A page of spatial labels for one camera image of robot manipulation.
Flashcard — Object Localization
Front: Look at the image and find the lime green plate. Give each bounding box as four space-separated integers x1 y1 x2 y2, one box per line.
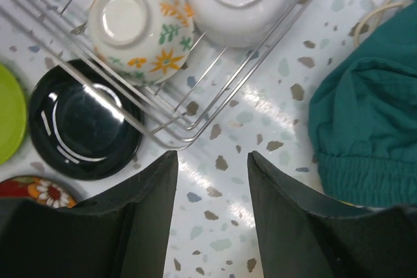
1 64 27 164

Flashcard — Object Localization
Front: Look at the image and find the teal green cloth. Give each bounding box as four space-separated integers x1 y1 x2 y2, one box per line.
308 1 416 208

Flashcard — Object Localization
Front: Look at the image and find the red floral plate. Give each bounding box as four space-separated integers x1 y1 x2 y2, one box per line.
1 176 77 208

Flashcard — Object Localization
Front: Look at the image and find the lemon print cloth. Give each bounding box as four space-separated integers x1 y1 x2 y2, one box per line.
339 201 372 210

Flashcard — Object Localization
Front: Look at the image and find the metal wire dish rack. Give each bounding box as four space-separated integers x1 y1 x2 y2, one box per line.
1 0 305 150

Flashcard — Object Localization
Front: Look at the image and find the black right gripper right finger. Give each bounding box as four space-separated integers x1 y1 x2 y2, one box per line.
247 151 416 277

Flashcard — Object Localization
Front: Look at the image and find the white speckled bowl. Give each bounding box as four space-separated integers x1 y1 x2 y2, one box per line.
189 0 289 48

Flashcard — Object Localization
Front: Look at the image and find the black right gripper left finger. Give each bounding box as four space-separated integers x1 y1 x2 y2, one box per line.
1 151 178 277

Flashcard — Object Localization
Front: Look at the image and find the white cord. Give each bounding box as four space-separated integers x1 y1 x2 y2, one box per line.
353 0 416 48

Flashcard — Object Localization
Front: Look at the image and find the black plate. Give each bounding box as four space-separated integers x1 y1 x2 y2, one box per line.
29 66 143 180

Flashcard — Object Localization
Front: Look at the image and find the white floral bowl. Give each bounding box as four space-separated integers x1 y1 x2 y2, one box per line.
87 0 194 86

